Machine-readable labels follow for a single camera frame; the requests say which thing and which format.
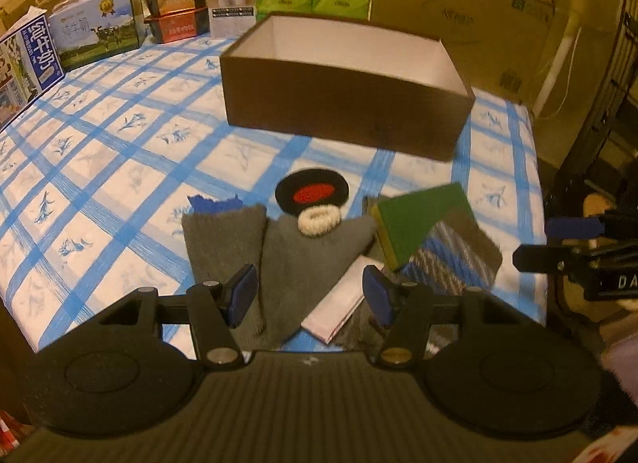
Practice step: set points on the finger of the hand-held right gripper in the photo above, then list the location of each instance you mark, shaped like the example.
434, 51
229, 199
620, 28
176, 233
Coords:
573, 228
538, 256

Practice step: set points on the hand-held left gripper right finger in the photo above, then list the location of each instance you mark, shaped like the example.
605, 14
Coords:
376, 293

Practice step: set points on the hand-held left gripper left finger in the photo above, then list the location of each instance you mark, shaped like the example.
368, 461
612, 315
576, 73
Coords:
242, 294

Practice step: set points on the grey and blue sock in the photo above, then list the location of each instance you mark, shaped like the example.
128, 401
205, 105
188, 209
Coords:
219, 244

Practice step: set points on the grey blue striped cloth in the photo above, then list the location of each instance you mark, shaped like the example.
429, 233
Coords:
448, 261

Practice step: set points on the green and yellow sponge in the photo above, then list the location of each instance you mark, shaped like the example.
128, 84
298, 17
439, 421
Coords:
418, 224

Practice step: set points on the beige stocking sock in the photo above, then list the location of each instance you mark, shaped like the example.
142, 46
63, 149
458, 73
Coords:
307, 224

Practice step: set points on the white folded cloth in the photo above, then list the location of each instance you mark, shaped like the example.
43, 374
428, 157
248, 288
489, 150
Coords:
339, 304

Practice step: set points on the black round coaster red centre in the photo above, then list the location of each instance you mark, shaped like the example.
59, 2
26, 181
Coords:
314, 192

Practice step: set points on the white pole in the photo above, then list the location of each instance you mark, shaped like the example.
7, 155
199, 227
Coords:
561, 59

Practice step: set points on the blue checked bed sheet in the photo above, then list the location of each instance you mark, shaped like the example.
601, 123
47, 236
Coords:
124, 169

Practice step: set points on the large cardboard box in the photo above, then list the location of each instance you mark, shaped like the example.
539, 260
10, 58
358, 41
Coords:
463, 5

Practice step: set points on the orange red box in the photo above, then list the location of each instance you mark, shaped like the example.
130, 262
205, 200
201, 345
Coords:
177, 27

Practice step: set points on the white box with dog photo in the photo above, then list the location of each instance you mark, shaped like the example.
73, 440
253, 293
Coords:
232, 0

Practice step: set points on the green milk gift box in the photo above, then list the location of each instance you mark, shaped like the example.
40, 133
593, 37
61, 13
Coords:
94, 29

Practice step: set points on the blue white milk carton case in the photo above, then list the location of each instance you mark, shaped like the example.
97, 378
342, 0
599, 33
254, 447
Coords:
25, 59

